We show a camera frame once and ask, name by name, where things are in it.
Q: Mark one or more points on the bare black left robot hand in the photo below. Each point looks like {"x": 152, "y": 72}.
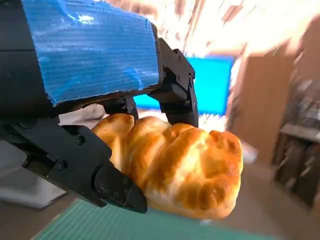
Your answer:
{"x": 95, "y": 55}

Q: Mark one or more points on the long braided bread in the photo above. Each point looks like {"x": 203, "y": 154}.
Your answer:
{"x": 180, "y": 165}

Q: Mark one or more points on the blue screen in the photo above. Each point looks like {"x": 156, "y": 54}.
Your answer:
{"x": 212, "y": 85}

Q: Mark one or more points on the green cutting mat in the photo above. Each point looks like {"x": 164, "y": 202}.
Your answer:
{"x": 100, "y": 225}

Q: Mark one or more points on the brown wooden cabinet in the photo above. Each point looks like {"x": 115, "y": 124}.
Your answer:
{"x": 262, "y": 107}

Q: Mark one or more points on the dark cluttered shelf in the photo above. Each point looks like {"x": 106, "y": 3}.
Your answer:
{"x": 300, "y": 155}

